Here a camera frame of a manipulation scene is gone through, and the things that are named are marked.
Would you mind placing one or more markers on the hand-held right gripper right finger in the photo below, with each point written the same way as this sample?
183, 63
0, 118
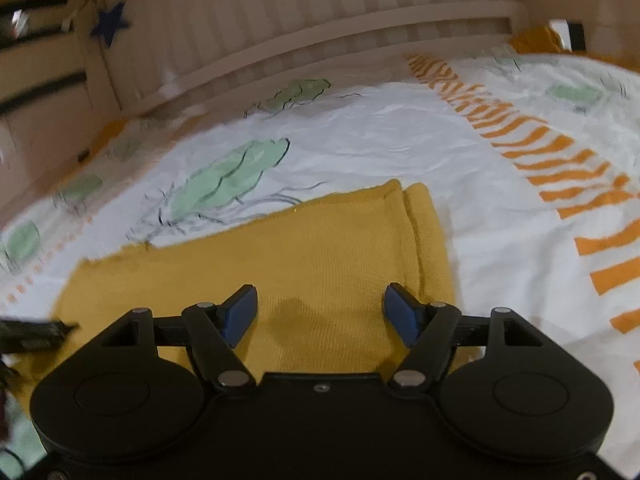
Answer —
402, 312

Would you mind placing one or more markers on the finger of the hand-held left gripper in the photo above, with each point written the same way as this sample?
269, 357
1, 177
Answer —
30, 334

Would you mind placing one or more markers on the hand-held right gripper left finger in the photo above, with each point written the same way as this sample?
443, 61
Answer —
239, 312

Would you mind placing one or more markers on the yellow knitted sweater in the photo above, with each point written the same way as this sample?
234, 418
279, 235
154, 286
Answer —
325, 255

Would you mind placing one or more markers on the white leaf-print bed sheet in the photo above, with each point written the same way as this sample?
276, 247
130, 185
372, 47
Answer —
400, 130

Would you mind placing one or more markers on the blue star decoration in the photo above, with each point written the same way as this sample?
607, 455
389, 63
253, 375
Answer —
110, 24

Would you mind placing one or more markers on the wooden bed frame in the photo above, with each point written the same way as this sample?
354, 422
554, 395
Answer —
280, 15

